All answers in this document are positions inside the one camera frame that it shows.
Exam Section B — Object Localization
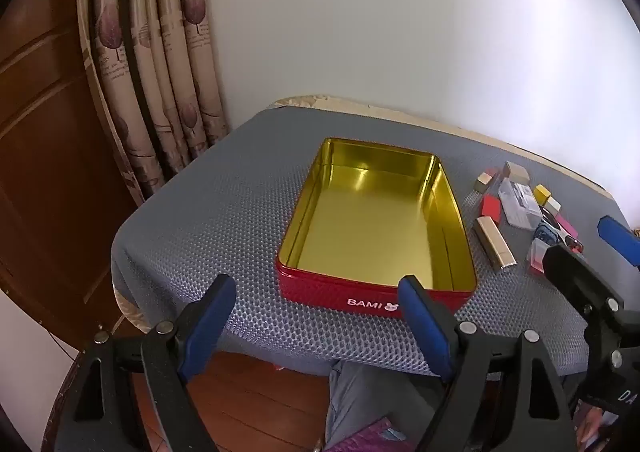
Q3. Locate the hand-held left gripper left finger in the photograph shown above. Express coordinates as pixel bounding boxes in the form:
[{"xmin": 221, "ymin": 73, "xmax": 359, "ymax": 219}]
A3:
[{"xmin": 52, "ymin": 273, "xmax": 238, "ymax": 452}]

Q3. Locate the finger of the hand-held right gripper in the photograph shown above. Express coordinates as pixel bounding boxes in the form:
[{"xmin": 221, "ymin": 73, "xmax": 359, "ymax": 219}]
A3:
[
  {"xmin": 542, "ymin": 243, "xmax": 627, "ymax": 329},
  {"xmin": 598, "ymin": 215, "xmax": 640, "ymax": 269}
]

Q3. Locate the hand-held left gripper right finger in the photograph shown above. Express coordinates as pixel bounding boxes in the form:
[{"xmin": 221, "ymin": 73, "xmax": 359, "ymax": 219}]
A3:
[{"xmin": 397, "ymin": 274, "xmax": 576, "ymax": 452}]

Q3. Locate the small blue box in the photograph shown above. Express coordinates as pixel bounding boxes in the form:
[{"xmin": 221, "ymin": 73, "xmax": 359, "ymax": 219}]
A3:
[{"xmin": 532, "ymin": 219, "xmax": 563, "ymax": 247}]

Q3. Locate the gold lipstick tube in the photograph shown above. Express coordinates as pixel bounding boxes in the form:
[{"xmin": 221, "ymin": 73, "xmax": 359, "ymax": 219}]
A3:
[{"xmin": 473, "ymin": 216, "xmax": 517, "ymax": 273}]

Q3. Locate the clear plastic packet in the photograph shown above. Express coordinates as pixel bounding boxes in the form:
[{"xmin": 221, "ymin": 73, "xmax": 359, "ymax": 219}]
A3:
[{"xmin": 497, "ymin": 178, "xmax": 543, "ymax": 231}]

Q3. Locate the red tin box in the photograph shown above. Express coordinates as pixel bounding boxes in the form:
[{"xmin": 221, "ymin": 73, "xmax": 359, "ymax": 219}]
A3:
[{"xmin": 275, "ymin": 137, "xmax": 477, "ymax": 320}]

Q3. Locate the clear pink bottle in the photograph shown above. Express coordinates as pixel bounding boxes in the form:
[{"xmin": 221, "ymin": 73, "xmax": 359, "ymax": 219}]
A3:
[{"xmin": 527, "ymin": 238, "xmax": 551, "ymax": 277}]

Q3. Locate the yellow white block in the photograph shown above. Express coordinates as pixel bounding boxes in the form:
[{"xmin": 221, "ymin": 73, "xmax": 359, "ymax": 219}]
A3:
[{"xmin": 532, "ymin": 184, "xmax": 562, "ymax": 215}]

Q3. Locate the person's leg in jeans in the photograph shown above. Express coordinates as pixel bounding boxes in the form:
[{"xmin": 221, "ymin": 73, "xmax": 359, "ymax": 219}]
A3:
[{"xmin": 325, "ymin": 361, "xmax": 451, "ymax": 452}]

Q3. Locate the grey mesh mat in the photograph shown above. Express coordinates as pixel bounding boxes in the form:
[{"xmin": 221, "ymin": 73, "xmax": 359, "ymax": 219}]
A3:
[{"xmin": 111, "ymin": 106, "xmax": 636, "ymax": 378}]

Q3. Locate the beige block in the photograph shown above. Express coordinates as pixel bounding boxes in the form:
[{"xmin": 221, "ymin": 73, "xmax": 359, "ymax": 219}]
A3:
[{"xmin": 502, "ymin": 161, "xmax": 531, "ymax": 183}]

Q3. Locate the brown wooden door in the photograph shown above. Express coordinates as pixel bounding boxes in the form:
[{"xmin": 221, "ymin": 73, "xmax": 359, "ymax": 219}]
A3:
[{"xmin": 0, "ymin": 0, "xmax": 151, "ymax": 348}]

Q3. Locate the beige patterned curtain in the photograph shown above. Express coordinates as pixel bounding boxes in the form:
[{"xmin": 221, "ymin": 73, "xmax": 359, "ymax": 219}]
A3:
[{"xmin": 75, "ymin": 0, "xmax": 231, "ymax": 207}]

